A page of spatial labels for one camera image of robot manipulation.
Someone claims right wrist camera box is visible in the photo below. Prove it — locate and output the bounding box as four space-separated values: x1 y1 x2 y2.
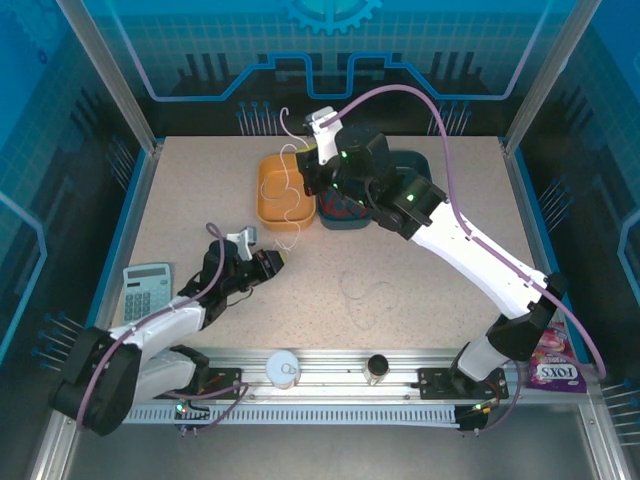
304 106 347 167

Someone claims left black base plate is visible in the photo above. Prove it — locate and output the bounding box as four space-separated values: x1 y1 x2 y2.
169 367 245 400

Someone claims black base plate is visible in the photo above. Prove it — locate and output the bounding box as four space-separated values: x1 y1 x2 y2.
169 367 245 400
417 367 510 401

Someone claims aluminium frame post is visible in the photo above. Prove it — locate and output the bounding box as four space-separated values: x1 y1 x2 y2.
54 0 164 154
501 0 596 156

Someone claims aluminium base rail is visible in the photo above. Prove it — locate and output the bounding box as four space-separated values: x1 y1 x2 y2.
189 347 596 407

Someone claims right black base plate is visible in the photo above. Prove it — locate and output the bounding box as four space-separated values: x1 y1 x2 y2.
417 367 510 401

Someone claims glass jar with black lid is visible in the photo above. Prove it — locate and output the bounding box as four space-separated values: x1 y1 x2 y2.
367 353 391 386

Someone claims silver tin can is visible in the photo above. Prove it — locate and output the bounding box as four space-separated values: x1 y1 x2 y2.
265 349 301 390

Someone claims teal plastic bin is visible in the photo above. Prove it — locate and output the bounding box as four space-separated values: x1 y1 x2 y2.
385 149 432 185
314 185 374 231

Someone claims grey pocket calculator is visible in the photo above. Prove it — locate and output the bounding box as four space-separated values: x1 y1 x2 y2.
122 263 173 326

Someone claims white slotted cable duct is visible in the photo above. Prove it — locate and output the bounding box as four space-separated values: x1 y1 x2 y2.
122 404 459 427

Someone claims orange plastic bin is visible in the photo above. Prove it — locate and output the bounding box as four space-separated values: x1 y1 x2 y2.
255 152 317 232

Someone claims red cable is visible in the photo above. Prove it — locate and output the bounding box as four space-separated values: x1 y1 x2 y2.
322 192 369 221

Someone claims purple candy bag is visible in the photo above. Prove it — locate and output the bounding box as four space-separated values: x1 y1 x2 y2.
528 321 587 394

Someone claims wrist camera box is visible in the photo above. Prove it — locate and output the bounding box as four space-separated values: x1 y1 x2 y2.
304 106 347 167
227 226 260 262

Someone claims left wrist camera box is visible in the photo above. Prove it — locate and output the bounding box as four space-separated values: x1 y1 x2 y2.
227 226 260 262

